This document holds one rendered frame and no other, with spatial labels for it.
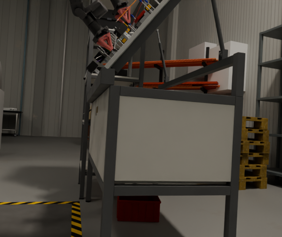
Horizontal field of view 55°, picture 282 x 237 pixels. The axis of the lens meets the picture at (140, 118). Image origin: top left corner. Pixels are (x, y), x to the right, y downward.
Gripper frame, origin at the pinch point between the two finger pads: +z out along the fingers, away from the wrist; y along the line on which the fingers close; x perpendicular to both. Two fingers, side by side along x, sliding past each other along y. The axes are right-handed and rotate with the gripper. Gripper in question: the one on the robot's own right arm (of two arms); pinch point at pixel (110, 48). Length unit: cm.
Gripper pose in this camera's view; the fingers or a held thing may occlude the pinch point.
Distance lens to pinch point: 139.4
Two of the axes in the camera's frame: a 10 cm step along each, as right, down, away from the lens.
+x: -7.0, 6.0, -3.9
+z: 6.0, 7.9, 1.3
